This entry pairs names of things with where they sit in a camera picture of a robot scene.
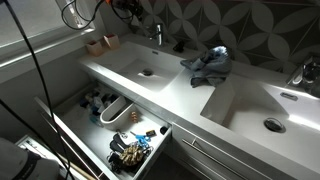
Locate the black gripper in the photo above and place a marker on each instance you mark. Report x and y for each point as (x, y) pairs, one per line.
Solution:
(133, 6)

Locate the chrome sink tap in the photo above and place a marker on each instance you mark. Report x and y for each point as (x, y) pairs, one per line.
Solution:
(158, 34)
(307, 76)

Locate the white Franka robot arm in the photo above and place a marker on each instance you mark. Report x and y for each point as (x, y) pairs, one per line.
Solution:
(22, 164)

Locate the open white vanity drawer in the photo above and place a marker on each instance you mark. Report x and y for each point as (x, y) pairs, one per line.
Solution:
(90, 141)

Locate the beige square cup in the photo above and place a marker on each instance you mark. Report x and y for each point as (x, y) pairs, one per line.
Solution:
(94, 48)
(112, 41)

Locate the small black object on counter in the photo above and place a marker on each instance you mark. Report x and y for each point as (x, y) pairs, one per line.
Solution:
(179, 47)

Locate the left sink drain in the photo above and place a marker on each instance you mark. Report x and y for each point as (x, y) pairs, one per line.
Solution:
(147, 72)

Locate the sink drain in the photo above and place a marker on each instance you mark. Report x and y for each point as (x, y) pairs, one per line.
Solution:
(147, 72)
(274, 125)

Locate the frosted window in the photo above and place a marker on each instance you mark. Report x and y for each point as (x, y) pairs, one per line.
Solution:
(42, 20)

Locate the pile of toiletries in drawer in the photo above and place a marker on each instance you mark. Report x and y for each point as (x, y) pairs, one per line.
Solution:
(96, 102)

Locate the blue crumpled towel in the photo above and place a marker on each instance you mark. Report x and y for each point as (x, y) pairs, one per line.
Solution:
(212, 66)

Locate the white U-shaped drawer divider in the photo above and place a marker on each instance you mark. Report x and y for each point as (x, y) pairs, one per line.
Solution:
(115, 115)

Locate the gold hair clip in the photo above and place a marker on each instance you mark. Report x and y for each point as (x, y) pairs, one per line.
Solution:
(134, 117)

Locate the small black round item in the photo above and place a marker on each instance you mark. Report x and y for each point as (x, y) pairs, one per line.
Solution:
(163, 130)

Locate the black sunglasses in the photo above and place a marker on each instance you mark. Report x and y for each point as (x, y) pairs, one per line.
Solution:
(117, 144)

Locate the blue scissors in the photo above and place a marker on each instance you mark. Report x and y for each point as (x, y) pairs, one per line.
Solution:
(142, 140)

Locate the leopard print scrunchie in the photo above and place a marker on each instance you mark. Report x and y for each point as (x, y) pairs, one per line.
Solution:
(131, 156)

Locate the white double sink countertop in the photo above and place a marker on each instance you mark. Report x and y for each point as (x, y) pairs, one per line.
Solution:
(229, 116)

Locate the right sink drain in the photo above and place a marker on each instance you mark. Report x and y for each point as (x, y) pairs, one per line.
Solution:
(274, 125)

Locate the closed drawer with bar handle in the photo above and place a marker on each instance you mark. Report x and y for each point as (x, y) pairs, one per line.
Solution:
(208, 161)

